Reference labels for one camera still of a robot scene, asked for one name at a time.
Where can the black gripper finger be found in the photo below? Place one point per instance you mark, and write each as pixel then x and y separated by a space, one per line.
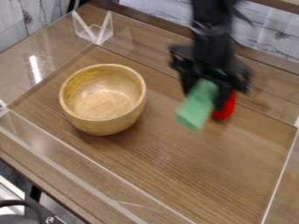
pixel 224 91
pixel 189 77

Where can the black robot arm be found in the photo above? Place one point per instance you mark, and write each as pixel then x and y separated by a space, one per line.
pixel 212 16

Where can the green rectangular block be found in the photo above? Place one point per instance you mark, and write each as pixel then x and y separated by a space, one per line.
pixel 195 109

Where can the red plush strawberry toy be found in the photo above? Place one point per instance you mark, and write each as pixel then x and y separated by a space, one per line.
pixel 227 110

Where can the clear acrylic tray wall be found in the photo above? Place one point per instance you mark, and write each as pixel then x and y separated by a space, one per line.
pixel 96 194

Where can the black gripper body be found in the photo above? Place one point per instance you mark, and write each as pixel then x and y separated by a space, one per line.
pixel 209 54

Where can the black table leg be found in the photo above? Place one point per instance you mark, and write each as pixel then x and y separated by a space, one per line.
pixel 35 193

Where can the light wooden bowl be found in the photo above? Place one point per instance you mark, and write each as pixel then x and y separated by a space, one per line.
pixel 103 98

